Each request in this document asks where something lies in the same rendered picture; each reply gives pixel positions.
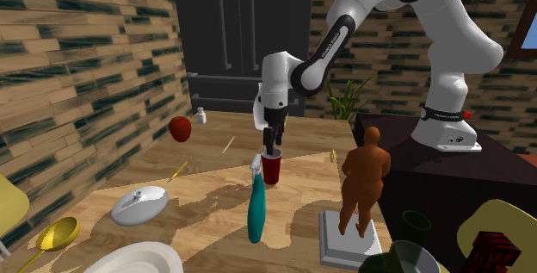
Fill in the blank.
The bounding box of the dark green cup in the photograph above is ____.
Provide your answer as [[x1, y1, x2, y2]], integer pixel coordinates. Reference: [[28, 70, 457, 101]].
[[395, 209, 433, 249]]

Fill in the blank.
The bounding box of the white plate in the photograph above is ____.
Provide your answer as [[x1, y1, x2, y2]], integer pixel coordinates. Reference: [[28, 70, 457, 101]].
[[83, 240, 185, 273]]

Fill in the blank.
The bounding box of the pale yellow rounded seat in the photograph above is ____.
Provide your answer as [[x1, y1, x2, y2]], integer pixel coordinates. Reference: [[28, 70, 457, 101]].
[[455, 198, 537, 273]]

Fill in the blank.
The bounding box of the dark tall cabinet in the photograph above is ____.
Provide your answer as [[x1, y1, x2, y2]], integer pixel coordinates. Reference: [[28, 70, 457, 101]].
[[170, 0, 315, 118]]

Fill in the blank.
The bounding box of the yellow pencil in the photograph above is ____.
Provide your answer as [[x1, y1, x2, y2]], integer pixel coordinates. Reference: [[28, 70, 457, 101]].
[[166, 159, 191, 184]]

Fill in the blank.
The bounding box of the white round lid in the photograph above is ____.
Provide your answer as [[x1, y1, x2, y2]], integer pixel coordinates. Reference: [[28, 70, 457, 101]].
[[110, 185, 170, 227]]

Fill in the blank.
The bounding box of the dark red ribbed object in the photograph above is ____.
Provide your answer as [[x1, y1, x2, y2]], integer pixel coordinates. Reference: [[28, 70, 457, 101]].
[[459, 230, 523, 273]]

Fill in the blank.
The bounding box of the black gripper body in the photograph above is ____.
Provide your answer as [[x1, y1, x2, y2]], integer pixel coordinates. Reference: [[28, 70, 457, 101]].
[[263, 106, 289, 138]]

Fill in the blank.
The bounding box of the yellow ladle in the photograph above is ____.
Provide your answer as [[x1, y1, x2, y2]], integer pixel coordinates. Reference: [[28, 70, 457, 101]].
[[15, 215, 81, 273]]

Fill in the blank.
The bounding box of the brown framed window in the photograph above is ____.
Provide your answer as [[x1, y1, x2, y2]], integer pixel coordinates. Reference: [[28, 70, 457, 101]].
[[504, 0, 537, 60]]

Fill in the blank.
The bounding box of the teal spray bottle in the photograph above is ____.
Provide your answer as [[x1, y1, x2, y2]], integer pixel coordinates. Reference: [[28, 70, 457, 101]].
[[246, 152, 267, 245]]

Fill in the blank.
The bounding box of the brown figure on grey base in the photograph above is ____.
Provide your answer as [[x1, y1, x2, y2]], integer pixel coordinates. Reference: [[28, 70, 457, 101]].
[[318, 126, 392, 271]]

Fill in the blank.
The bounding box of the dark robot stand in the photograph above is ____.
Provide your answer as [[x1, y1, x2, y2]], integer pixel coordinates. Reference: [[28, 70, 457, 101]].
[[352, 114, 537, 273]]

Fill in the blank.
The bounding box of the red apple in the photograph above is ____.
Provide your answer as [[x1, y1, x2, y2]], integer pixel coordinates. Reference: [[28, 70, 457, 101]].
[[168, 115, 193, 144]]

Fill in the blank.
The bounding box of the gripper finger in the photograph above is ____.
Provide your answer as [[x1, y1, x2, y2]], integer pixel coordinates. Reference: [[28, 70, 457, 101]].
[[262, 127, 275, 157], [273, 126, 284, 154]]

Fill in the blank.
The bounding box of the thin white stick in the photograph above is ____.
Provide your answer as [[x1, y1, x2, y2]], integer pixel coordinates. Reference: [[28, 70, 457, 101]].
[[221, 135, 237, 155]]

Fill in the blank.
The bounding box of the green houseplant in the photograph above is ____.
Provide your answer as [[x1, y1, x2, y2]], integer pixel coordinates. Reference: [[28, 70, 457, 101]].
[[325, 76, 375, 121]]

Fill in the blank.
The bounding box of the dark green pot, grey inside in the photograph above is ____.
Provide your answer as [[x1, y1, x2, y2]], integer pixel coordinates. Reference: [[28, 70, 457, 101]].
[[357, 239, 442, 273]]

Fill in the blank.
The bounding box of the red plastic cup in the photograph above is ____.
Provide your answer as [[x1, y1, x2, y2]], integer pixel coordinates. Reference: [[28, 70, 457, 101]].
[[261, 148, 283, 186]]

